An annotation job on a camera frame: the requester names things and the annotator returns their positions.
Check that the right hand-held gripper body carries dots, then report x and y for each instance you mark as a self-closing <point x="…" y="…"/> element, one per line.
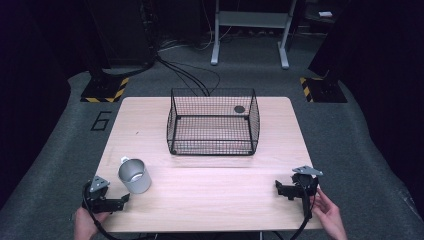
<point x="305" y="185"/>

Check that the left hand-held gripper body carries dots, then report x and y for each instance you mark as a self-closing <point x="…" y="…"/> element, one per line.
<point x="96" y="200"/>

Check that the person's left hand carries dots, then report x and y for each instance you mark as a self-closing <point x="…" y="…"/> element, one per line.
<point x="85" y="225"/>

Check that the person's right hand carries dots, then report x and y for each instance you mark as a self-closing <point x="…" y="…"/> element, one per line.
<point x="328" y="213"/>

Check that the silver metal cup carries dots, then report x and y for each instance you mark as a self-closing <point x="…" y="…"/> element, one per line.
<point x="135" y="176"/>

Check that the round black disc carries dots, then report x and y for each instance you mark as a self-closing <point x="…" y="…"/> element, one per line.
<point x="239" y="109"/>

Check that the black stand column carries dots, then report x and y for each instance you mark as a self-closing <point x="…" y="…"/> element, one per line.
<point x="333" y="40"/>
<point x="96" y="43"/>

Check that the dark cabinet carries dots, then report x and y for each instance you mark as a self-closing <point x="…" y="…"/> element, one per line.
<point x="123" y="30"/>

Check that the small white box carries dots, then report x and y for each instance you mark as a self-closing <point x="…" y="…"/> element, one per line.
<point x="325" y="14"/>

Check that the black yellow striped base plate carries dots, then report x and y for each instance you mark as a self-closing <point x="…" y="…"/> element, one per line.
<point x="106" y="91"/>
<point x="325" y="90"/>

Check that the white metal desk frame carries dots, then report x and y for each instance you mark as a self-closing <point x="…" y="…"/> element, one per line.
<point x="250" y="20"/>

